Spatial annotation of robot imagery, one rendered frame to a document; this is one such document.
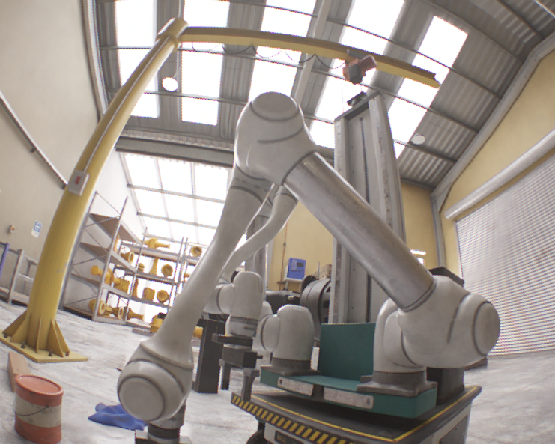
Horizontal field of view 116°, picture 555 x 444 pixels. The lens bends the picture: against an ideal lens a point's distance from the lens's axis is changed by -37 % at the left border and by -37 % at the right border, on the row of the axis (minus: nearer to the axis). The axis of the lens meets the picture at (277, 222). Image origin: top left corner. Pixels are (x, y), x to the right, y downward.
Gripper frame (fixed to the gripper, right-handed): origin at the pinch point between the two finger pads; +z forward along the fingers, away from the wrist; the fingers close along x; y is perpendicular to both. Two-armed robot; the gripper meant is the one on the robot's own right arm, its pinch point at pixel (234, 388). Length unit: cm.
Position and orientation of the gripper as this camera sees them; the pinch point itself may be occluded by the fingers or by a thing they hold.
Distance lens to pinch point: 89.4
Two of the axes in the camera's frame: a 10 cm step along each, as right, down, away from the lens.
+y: 7.9, 3.3, 5.2
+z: -1.1, 9.1, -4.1
